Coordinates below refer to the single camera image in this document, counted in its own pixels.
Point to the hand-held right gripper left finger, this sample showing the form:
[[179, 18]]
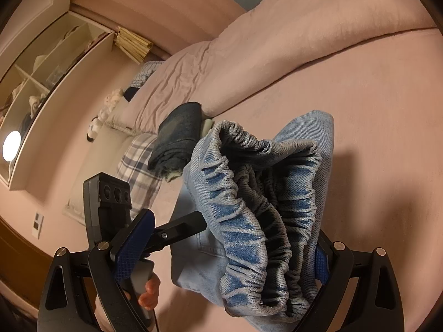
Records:
[[133, 245]]

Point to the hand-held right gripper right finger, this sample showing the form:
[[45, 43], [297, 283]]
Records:
[[320, 259]]

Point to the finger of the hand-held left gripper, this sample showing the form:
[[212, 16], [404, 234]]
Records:
[[180, 228]]

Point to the light blue denim pants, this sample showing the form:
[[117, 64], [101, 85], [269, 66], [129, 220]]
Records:
[[242, 197]]

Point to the person's left hand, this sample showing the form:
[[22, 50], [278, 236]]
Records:
[[150, 292]]

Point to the grey plaid pillow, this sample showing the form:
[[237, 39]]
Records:
[[138, 173]]

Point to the black and white stuffed toy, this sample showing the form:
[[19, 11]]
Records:
[[94, 129]]

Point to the pink pillow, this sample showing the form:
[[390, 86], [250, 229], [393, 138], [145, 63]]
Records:
[[121, 117]]

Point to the dark folded jeans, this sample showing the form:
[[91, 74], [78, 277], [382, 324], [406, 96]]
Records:
[[176, 135]]

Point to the round lamp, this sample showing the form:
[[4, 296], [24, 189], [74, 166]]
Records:
[[12, 146]]

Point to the navy cushion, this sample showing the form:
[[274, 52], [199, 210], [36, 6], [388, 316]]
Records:
[[130, 94]]

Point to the beige stuffed toy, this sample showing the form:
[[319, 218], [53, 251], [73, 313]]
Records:
[[37, 105]]

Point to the pink bed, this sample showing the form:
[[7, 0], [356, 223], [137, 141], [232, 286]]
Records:
[[380, 145]]

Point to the blue plaid pillow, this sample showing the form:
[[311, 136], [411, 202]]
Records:
[[145, 72]]

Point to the white shelf unit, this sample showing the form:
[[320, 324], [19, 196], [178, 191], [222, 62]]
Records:
[[100, 52]]

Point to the pink curtain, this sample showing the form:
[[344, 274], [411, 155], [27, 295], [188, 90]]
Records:
[[155, 7]]

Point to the pink duvet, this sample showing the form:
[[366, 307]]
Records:
[[277, 41]]

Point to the white wall switch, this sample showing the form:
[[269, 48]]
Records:
[[38, 224]]

